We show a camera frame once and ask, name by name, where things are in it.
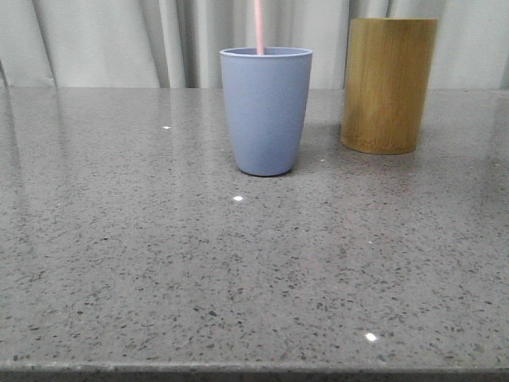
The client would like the blue plastic cup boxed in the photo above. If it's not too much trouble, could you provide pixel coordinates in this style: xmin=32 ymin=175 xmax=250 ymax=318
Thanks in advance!
xmin=220 ymin=47 xmax=313 ymax=177

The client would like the grey pleated curtain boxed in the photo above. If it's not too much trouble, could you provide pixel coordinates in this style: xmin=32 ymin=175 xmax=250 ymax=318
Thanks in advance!
xmin=1 ymin=1 xmax=508 ymax=89

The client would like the pink chopstick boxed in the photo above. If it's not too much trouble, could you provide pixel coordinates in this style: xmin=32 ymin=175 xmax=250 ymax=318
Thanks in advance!
xmin=254 ymin=0 xmax=265 ymax=56

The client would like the bamboo cylinder holder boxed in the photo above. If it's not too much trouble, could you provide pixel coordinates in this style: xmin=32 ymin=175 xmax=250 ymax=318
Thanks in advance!
xmin=340 ymin=18 xmax=437 ymax=154

